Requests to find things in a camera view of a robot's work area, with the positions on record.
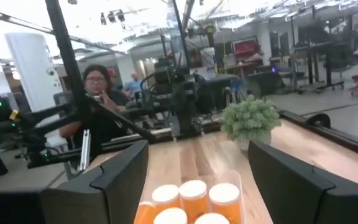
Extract black standing desk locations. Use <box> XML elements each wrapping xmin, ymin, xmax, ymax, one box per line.
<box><xmin>293</xmin><ymin>42</ymin><xmax>346</xmax><ymax>91</ymax></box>

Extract orange pill bottle white cap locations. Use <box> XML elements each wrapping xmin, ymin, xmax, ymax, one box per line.
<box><xmin>151</xmin><ymin>184</ymin><xmax>181</xmax><ymax>209</ymax></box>
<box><xmin>208</xmin><ymin>182</ymin><xmax>242</xmax><ymax>224</ymax></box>
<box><xmin>134</xmin><ymin>201</ymin><xmax>157</xmax><ymax>224</ymax></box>
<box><xmin>194</xmin><ymin>213</ymin><xmax>230</xmax><ymax>224</ymax></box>
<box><xmin>178</xmin><ymin>179</ymin><xmax>209</xmax><ymax>223</ymax></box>
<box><xmin>153</xmin><ymin>207</ymin><xmax>188</xmax><ymax>224</ymax></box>

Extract person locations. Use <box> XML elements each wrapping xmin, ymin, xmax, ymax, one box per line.
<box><xmin>58</xmin><ymin>64</ymin><xmax>132</xmax><ymax>150</ymax></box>
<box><xmin>124</xmin><ymin>72</ymin><xmax>143</xmax><ymax>99</ymax></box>

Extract silver aluminium bar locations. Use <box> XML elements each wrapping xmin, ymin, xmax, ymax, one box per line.
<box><xmin>78</xmin><ymin>129</ymin><xmax>92</xmax><ymax>172</ymax></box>

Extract green plant in patterned pot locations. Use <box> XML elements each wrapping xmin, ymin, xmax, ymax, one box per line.
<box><xmin>219</xmin><ymin>95</ymin><xmax>282</xmax><ymax>152</ymax></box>

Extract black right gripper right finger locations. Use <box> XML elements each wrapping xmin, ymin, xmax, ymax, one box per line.
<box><xmin>247</xmin><ymin>139</ymin><xmax>358</xmax><ymax>224</ymax></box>

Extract clear plastic basket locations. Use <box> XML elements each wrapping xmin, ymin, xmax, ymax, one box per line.
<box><xmin>133</xmin><ymin>169</ymin><xmax>246</xmax><ymax>224</ymax></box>

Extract white round column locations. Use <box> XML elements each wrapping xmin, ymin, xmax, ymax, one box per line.
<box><xmin>4</xmin><ymin>32</ymin><xmax>64</xmax><ymax>113</ymax></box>

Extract red cabinet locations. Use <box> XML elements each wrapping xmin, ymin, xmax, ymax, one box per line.
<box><xmin>233</xmin><ymin>37</ymin><xmax>259</xmax><ymax>60</ymax></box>

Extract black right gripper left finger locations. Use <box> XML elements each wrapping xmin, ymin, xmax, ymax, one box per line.
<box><xmin>40</xmin><ymin>139</ymin><xmax>150</xmax><ymax>224</ymax></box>

